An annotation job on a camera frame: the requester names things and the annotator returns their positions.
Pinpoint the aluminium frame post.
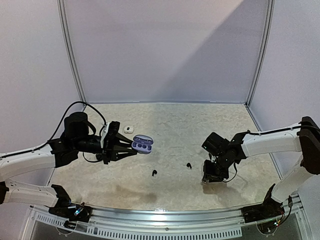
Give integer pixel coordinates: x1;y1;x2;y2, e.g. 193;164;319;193
57;0;87;102
245;0;275;108

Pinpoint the white earbud charging case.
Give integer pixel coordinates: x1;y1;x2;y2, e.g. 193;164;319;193
123;126;135;134

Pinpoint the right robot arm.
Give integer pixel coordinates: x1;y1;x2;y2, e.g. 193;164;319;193
202;116;320;218

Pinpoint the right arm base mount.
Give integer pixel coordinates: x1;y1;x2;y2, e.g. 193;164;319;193
240;199;285;223

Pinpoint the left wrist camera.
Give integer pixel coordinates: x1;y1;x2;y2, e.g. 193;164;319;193
99;122;110;149

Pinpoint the left aluminium frame post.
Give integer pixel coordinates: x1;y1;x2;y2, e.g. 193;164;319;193
57;0;87;102

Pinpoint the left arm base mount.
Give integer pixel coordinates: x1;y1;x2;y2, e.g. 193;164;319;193
48;199;93;223

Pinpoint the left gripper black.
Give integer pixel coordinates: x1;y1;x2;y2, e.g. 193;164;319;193
73;132;138;165

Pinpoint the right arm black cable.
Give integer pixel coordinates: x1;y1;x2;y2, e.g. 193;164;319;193
223;124;303;185

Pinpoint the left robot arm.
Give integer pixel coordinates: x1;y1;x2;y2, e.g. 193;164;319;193
0;112;138;217

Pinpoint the right aluminium frame post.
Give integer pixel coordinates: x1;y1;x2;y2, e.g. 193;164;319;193
245;0;275;108

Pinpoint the aluminium front rail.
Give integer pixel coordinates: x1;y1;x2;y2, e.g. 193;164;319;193
21;194;314;240

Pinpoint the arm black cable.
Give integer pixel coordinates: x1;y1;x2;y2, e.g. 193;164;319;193
223;124;303;185
0;101;106;161

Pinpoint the black earbud right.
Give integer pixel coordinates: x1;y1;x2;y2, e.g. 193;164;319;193
186;162;192;169

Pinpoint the blue grey charging case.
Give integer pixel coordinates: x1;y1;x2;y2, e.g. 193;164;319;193
131;134;154;154

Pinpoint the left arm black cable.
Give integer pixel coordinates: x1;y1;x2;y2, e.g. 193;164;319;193
0;101;106;161

